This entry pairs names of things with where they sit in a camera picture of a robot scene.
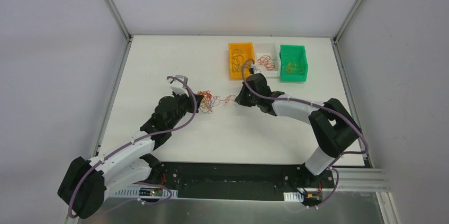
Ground left white cable duct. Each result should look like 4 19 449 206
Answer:
110 185 178 199

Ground white plastic bin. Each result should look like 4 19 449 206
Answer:
254 42 281 78

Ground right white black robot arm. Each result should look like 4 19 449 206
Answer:
235 74 362 187

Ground left aluminium frame post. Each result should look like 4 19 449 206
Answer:
104 0 132 42

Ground right aluminium frame post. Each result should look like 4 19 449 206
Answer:
334 0 364 43

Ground red wires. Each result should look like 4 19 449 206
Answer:
257 55 276 71

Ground coloured wire bundle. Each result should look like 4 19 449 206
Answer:
197 91 225 114

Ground red wire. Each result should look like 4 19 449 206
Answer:
219 94 237 106

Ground orange plastic bin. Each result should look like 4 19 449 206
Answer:
228 42 255 80

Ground right white cable duct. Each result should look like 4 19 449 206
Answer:
283 192 304 202

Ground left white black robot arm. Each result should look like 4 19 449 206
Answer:
57 93 203 219

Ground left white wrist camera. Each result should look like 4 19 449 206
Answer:
166 75 190 97

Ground purple cable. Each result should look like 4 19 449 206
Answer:
67 76 198 220
241 58 370 209

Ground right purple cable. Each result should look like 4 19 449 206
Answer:
241 58 370 209

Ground yellow wire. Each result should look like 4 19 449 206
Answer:
283 60 305 75

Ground white cable duct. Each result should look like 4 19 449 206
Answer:
110 185 178 199
283 192 304 202

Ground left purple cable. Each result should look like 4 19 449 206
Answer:
67 76 198 220

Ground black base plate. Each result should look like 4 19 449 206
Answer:
143 162 335 201

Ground green plastic bin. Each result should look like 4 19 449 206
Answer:
280 44 308 83

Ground aluminium frame post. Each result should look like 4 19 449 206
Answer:
104 0 132 42
334 0 364 43

